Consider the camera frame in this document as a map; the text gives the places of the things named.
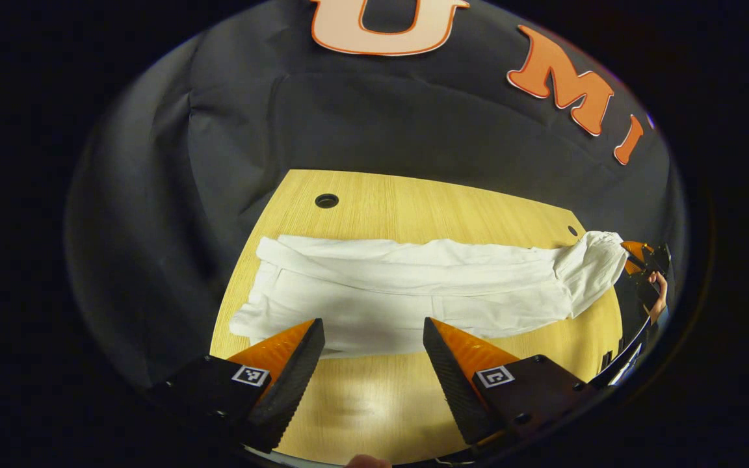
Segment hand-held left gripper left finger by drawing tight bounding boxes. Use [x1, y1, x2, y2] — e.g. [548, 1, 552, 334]
[150, 318, 325, 454]

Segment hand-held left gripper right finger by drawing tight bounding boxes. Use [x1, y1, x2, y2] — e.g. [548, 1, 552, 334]
[423, 317, 603, 446]

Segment white jeans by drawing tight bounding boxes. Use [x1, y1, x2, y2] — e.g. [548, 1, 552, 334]
[230, 231, 629, 358]

